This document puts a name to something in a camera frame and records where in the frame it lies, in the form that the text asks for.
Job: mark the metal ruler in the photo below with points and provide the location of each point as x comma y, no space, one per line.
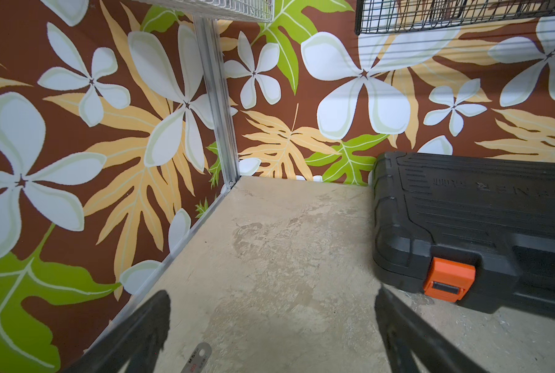
198,359

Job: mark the white wire basket left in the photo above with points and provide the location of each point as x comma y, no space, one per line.
256,11

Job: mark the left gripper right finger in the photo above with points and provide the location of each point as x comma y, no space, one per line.
408,338

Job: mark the black tool case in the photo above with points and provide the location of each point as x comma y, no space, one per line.
479,233

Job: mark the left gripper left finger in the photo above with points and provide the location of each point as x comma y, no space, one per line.
135,344

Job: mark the black wire basket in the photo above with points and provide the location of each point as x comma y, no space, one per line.
404,16

